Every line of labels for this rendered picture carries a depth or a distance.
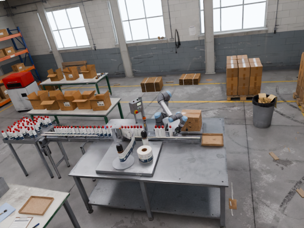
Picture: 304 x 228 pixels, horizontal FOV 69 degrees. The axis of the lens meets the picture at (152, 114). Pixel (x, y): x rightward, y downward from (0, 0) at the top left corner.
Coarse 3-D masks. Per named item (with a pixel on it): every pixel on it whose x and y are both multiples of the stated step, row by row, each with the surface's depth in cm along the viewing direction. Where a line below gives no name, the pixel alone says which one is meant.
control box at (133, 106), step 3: (135, 99) 338; (129, 102) 331; (132, 102) 329; (135, 102) 329; (141, 102) 336; (129, 105) 333; (132, 105) 327; (135, 105) 330; (132, 108) 330; (135, 108) 331; (141, 108) 339; (132, 111) 335; (135, 111) 333; (138, 111) 337
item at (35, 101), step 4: (40, 92) 559; (44, 92) 538; (28, 96) 540; (32, 96) 548; (36, 96) 559; (40, 96) 528; (44, 96) 540; (32, 100) 537; (36, 100) 534; (40, 100) 530; (32, 104) 544; (36, 104) 541; (36, 108) 547; (40, 108) 543; (44, 108) 540
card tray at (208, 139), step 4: (204, 136) 336; (208, 136) 335; (212, 136) 333; (216, 136) 332; (220, 136) 330; (204, 140) 328; (208, 140) 326; (212, 140) 325; (216, 140) 323; (220, 140) 322; (204, 144) 316; (208, 144) 315; (212, 144) 313; (216, 144) 311; (220, 144) 310
